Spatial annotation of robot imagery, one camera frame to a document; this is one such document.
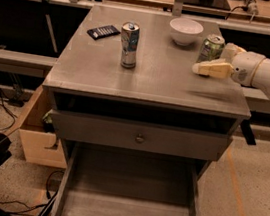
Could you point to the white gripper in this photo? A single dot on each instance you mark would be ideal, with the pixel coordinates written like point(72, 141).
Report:
point(245, 67)

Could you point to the green soda can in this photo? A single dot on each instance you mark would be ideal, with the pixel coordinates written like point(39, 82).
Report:
point(211, 48)

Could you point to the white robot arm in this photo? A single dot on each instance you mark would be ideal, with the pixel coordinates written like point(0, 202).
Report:
point(261, 77)

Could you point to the tall silver blue can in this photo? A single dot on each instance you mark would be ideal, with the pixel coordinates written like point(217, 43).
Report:
point(129, 38)

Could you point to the grey wooden drawer cabinet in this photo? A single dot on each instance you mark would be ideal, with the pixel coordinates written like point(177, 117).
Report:
point(161, 89)

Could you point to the grey top drawer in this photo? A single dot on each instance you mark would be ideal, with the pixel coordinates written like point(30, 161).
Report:
point(133, 135)

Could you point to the open grey middle drawer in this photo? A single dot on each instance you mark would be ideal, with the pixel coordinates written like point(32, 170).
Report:
point(102, 181)

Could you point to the white ceramic bowl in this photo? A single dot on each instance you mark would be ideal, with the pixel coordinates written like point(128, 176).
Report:
point(185, 31)

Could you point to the light wooden box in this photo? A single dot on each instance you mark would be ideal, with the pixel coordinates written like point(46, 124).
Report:
point(39, 146)

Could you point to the green handled tool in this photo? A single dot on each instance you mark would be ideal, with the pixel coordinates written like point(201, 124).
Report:
point(46, 6)

